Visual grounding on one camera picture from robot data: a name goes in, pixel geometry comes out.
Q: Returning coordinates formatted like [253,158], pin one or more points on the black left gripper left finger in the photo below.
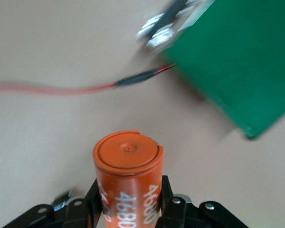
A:
[80,213]

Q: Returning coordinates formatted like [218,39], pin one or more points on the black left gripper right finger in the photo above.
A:
[180,213]

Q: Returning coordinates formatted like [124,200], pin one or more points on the orange cylinder with white print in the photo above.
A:
[128,171]

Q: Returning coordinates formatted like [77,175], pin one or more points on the green conveyor belt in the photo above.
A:
[240,66]

